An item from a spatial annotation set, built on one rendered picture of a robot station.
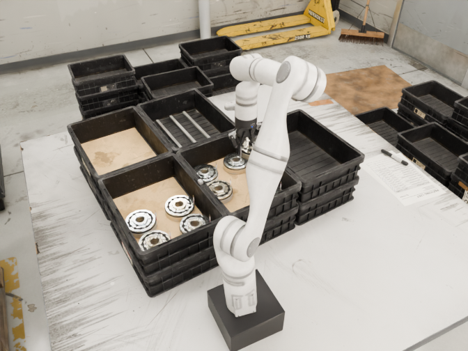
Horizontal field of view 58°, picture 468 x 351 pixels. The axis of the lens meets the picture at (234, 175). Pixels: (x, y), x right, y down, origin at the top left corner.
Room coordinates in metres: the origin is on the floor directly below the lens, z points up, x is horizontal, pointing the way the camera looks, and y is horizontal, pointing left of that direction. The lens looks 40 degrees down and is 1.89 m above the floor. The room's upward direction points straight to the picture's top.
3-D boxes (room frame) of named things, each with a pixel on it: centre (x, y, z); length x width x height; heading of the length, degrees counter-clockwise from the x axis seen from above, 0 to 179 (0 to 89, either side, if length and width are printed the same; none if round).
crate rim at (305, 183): (1.34, -0.26, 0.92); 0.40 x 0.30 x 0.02; 32
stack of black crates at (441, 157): (1.93, -1.17, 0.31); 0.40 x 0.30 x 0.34; 25
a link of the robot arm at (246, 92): (1.21, -0.05, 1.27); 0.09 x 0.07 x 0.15; 114
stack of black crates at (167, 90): (2.48, 0.37, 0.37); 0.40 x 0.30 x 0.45; 115
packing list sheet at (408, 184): (1.40, -0.72, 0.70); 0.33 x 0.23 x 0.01; 25
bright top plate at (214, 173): (1.24, 0.11, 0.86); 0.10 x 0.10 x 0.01
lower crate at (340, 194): (1.34, -0.26, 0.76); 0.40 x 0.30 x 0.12; 32
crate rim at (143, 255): (1.03, 0.25, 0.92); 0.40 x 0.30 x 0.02; 32
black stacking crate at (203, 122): (1.52, 0.20, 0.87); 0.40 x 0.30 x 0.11; 32
